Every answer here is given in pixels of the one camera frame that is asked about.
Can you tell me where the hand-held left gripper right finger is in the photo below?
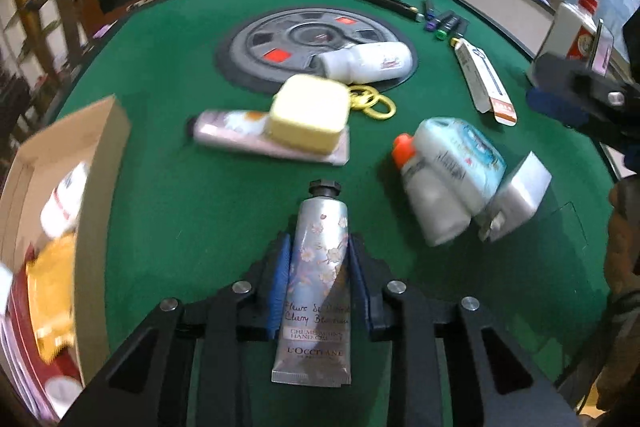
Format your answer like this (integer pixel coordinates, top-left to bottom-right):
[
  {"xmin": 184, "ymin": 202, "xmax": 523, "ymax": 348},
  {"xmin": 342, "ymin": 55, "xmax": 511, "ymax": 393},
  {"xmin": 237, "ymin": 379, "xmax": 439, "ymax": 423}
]
[{"xmin": 348, "ymin": 232, "xmax": 583, "ymax": 427}]

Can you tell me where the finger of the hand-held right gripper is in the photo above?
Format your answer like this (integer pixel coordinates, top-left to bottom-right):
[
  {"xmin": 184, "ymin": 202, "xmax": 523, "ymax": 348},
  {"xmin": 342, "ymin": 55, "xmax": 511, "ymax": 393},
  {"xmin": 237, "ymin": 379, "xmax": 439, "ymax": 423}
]
[
  {"xmin": 527, "ymin": 53, "xmax": 628, "ymax": 108},
  {"xmin": 526, "ymin": 87, "xmax": 593, "ymax": 130}
]

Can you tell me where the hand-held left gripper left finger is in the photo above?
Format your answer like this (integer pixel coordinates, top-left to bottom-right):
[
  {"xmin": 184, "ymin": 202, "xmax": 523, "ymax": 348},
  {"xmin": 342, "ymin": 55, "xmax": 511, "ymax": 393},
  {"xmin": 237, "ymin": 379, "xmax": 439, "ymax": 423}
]
[{"xmin": 59, "ymin": 232, "xmax": 293, "ymax": 427}]

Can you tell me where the floral hand cream tube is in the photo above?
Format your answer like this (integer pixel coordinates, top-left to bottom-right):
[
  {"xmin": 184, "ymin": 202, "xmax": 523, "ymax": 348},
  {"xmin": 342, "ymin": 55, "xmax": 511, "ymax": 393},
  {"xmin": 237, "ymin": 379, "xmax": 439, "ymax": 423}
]
[{"xmin": 271, "ymin": 179, "xmax": 353, "ymax": 385}]

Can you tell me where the white bottle with red cap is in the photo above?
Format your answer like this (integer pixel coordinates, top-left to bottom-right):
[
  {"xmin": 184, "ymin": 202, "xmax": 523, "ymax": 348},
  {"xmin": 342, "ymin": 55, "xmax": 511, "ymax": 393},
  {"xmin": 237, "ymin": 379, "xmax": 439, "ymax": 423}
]
[{"xmin": 542, "ymin": 0, "xmax": 608, "ymax": 60}]

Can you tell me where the white charger adapter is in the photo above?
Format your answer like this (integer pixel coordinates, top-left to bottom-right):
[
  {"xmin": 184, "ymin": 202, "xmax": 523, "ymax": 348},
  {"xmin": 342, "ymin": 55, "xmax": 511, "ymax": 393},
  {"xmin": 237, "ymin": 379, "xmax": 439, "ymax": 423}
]
[{"xmin": 475, "ymin": 152, "xmax": 552, "ymax": 242}]

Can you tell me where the blue and white tissue packet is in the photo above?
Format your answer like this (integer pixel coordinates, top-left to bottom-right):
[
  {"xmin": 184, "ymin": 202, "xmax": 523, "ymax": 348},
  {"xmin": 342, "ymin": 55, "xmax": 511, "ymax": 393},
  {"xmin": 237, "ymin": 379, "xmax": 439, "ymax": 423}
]
[{"xmin": 415, "ymin": 117, "xmax": 507, "ymax": 212}]

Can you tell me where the white bottle with orange cap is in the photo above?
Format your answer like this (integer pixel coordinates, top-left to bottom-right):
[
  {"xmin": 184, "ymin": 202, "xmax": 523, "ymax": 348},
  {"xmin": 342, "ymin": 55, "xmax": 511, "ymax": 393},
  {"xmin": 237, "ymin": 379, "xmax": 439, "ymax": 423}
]
[{"xmin": 392, "ymin": 133, "xmax": 473, "ymax": 248}]

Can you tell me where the pink hand cream tube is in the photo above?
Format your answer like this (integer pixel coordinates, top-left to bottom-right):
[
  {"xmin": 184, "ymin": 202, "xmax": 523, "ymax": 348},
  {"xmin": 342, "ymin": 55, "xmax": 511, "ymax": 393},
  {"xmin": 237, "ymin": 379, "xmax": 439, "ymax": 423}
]
[{"xmin": 187, "ymin": 108, "xmax": 351, "ymax": 166}]

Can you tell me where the cardboard box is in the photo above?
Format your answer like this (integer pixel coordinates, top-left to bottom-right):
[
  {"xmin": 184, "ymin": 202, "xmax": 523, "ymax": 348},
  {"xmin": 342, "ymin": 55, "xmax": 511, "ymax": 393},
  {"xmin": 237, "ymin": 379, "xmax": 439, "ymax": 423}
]
[{"xmin": 0, "ymin": 94, "xmax": 132, "ymax": 423}]

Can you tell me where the red foil packet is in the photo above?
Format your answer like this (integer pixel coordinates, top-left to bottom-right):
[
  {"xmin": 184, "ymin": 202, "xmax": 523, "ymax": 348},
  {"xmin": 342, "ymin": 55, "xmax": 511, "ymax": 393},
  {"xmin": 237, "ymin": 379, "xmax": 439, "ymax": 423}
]
[{"xmin": 0, "ymin": 277, "xmax": 83, "ymax": 423}]

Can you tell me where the person's right forearm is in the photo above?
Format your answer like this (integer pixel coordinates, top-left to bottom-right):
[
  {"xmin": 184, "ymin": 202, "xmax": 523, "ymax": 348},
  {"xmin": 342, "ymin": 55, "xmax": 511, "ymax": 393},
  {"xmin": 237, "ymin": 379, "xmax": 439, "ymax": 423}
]
[{"xmin": 602, "ymin": 182, "xmax": 640, "ymax": 303}]

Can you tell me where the long white flat box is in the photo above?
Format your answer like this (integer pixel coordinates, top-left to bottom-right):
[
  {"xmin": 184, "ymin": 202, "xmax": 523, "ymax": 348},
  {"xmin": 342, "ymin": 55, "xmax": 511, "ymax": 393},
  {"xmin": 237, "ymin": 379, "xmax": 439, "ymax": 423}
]
[{"xmin": 454, "ymin": 39, "xmax": 518, "ymax": 126}]

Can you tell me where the yellow-capped marker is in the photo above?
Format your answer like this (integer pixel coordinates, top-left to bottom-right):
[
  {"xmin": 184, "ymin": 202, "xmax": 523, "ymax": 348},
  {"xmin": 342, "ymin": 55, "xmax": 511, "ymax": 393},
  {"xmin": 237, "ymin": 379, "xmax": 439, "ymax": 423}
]
[{"xmin": 450, "ymin": 19, "xmax": 471, "ymax": 48}]

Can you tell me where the green-capped marker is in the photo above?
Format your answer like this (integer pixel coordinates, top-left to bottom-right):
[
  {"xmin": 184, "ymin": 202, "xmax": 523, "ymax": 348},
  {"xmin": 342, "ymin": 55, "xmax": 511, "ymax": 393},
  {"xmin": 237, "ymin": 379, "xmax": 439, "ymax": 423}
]
[{"xmin": 435, "ymin": 12, "xmax": 458, "ymax": 42}]

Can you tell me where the white roll-on bottle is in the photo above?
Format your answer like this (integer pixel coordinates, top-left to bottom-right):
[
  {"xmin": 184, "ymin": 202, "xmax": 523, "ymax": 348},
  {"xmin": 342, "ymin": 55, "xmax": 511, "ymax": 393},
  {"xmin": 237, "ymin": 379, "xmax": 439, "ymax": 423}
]
[{"xmin": 317, "ymin": 42, "xmax": 418, "ymax": 82}]

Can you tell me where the yellow foil packet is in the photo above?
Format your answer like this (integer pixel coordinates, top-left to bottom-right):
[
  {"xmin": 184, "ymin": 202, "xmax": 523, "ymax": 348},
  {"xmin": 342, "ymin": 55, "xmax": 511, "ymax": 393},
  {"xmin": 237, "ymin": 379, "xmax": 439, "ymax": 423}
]
[{"xmin": 25, "ymin": 232, "xmax": 78, "ymax": 363}]

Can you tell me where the white bottle with red label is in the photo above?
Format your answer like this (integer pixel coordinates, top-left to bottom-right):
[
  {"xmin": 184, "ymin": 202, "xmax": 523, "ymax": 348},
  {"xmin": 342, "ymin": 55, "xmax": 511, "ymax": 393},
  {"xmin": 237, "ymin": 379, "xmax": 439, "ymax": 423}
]
[{"xmin": 40, "ymin": 162, "xmax": 91, "ymax": 238}]

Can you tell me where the grey round table panel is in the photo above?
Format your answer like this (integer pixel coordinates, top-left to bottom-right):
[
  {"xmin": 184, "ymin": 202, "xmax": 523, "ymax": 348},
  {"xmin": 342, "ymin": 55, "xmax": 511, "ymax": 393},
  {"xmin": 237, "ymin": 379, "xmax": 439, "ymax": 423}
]
[{"xmin": 216, "ymin": 6, "xmax": 417, "ymax": 94}]

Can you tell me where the tall-backed wooden chair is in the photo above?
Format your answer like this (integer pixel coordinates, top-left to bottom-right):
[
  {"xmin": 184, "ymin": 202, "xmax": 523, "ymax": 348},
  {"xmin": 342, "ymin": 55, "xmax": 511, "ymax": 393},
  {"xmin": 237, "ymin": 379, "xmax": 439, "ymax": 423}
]
[{"xmin": 15, "ymin": 0, "xmax": 101, "ymax": 72}]

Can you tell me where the yellow case with key ring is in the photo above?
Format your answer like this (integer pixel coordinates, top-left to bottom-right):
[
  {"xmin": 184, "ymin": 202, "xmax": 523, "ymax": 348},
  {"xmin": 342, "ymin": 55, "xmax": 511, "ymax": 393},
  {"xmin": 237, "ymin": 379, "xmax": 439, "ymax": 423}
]
[{"xmin": 269, "ymin": 74, "xmax": 397, "ymax": 154}]

